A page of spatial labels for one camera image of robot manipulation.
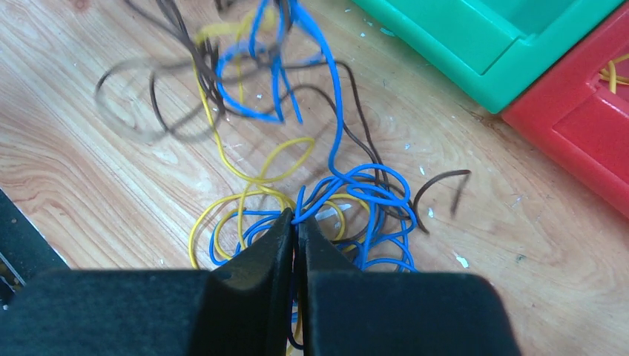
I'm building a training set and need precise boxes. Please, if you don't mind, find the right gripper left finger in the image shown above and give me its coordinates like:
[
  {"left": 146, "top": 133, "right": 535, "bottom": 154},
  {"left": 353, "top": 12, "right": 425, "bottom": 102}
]
[{"left": 1, "top": 210, "right": 293, "bottom": 355}]

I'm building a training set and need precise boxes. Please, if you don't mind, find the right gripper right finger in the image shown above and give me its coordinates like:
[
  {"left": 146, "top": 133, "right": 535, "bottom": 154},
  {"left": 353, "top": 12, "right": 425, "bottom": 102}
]
[{"left": 297, "top": 218, "right": 521, "bottom": 355}]

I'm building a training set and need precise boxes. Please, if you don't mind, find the cable bundle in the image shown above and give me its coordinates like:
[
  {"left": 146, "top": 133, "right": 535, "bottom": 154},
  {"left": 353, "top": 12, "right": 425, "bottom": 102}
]
[{"left": 93, "top": 0, "right": 472, "bottom": 356}]

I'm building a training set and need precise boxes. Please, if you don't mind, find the red plastic bin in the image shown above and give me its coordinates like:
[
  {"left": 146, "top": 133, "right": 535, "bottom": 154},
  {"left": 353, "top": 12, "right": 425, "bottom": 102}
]
[{"left": 501, "top": 1, "right": 628, "bottom": 216}]

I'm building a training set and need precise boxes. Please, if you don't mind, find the green plastic bin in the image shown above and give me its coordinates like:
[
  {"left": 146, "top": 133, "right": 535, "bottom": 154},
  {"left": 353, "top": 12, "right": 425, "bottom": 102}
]
[{"left": 356, "top": 0, "right": 623, "bottom": 113}]

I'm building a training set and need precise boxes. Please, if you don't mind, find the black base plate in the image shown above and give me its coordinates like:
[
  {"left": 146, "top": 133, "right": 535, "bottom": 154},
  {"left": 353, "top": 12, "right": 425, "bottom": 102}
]
[{"left": 1, "top": 192, "right": 69, "bottom": 311}]

